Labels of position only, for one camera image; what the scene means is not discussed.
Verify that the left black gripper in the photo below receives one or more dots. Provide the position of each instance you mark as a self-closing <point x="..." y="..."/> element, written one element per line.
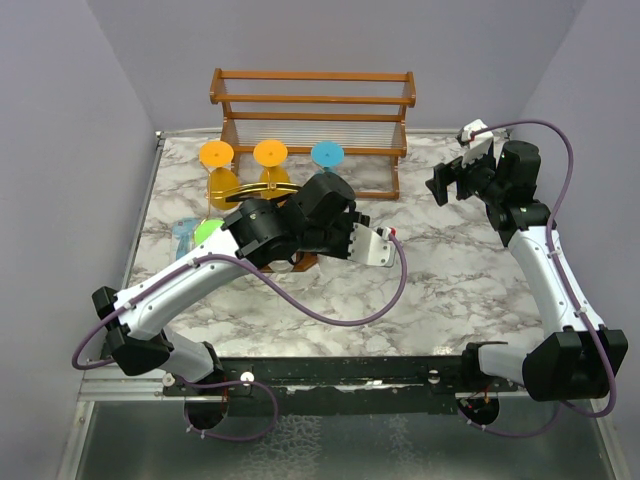
<point x="348" y="221"/>

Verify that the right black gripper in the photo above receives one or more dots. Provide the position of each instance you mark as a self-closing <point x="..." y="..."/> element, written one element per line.
<point x="446" y="174"/>

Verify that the blue plastic wine glass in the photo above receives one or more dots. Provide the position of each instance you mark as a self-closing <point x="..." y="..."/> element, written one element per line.
<point x="327" y="156"/>

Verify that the orange wine glass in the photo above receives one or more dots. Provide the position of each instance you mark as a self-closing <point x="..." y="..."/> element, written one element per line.
<point x="271" y="154"/>
<point x="215" y="157"/>

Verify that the gold wire wine glass rack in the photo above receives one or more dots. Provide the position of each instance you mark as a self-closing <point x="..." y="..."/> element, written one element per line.
<point x="303" y="261"/>

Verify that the green plastic wine glass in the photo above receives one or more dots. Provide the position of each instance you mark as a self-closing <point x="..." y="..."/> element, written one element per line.
<point x="205" y="229"/>

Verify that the clear glass cup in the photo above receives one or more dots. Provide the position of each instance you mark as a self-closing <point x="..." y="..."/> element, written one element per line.
<point x="282" y="266"/>

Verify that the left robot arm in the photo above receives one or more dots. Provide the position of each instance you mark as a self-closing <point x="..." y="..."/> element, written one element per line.
<point x="319" y="218"/>

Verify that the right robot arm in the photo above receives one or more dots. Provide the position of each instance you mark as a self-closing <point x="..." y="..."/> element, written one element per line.
<point x="579" y="356"/>

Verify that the wooden shelf rack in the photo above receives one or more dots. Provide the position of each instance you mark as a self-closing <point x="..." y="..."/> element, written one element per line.
<point x="363" y="112"/>

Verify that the blue packaged item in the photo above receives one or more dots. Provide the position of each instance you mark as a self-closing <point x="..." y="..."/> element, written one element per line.
<point x="183" y="236"/>

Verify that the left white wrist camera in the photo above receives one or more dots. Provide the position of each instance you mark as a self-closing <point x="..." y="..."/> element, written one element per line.
<point x="371" y="246"/>

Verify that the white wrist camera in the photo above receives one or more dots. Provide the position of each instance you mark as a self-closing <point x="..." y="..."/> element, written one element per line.
<point x="371" y="246"/>
<point x="475" y="139"/>

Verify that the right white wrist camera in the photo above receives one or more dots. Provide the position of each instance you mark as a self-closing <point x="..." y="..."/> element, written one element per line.
<point x="475" y="139"/>

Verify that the black base frame bar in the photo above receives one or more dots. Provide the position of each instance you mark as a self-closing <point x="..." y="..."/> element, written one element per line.
<point x="325" y="386"/>

